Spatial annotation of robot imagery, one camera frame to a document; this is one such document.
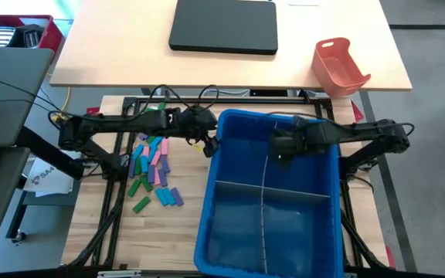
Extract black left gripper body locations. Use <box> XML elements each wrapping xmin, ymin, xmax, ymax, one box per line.
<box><xmin>175</xmin><ymin>106</ymin><xmax>219</xmax><ymax>142</ymax></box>

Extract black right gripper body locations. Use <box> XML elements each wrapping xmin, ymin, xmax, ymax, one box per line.
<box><xmin>270</xmin><ymin>129</ymin><xmax>312</xmax><ymax>160</ymax></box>

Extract short grey slotted divider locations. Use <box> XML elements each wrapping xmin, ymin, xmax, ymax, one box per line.
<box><xmin>213</xmin><ymin>179</ymin><xmax>332</xmax><ymax>205</ymax></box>

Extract orange plastic basket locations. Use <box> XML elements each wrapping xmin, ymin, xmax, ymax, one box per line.
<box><xmin>310</xmin><ymin>36</ymin><xmax>372</xmax><ymax>100</ymax></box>

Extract large blue plastic bin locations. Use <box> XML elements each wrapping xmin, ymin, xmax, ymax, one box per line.
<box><xmin>193</xmin><ymin>108</ymin><xmax>345</xmax><ymax>278</ymax></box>

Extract teal foam blocks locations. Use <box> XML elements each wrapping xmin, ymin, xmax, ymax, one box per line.
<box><xmin>169</xmin><ymin>186</ymin><xmax>185</xmax><ymax>207</ymax></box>

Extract black rectangular pad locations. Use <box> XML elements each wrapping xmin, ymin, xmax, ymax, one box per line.
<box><xmin>168</xmin><ymin>0</ymin><xmax>279</xmax><ymax>56</ymax></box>

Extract light wooden table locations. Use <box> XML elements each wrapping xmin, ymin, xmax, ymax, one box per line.
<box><xmin>48</xmin><ymin>0</ymin><xmax>414</xmax><ymax>93</ymax></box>

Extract white printed paper sheet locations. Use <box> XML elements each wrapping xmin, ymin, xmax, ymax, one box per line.
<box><xmin>22</xmin><ymin>148</ymin><xmax>83</xmax><ymax>198</ymax></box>

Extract black support beam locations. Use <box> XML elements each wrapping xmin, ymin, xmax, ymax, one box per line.
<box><xmin>13</xmin><ymin>125</ymin><xmax>87</xmax><ymax>181</ymax></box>

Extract red plastic crate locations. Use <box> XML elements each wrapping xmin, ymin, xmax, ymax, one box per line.
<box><xmin>0</xmin><ymin>14</ymin><xmax>65</xmax><ymax>53</ymax></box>

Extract black toaster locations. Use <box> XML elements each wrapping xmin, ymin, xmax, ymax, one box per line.
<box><xmin>13</xmin><ymin>23</ymin><xmax>46</xmax><ymax>49</ymax></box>

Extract silver ribbed metal appliance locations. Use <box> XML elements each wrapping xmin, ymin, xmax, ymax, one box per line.
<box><xmin>0</xmin><ymin>25</ymin><xmax>17</xmax><ymax>49</ymax></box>

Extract yellow cable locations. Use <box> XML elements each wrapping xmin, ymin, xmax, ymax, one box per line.
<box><xmin>49</xmin><ymin>86</ymin><xmax>72</xmax><ymax>127</ymax></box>

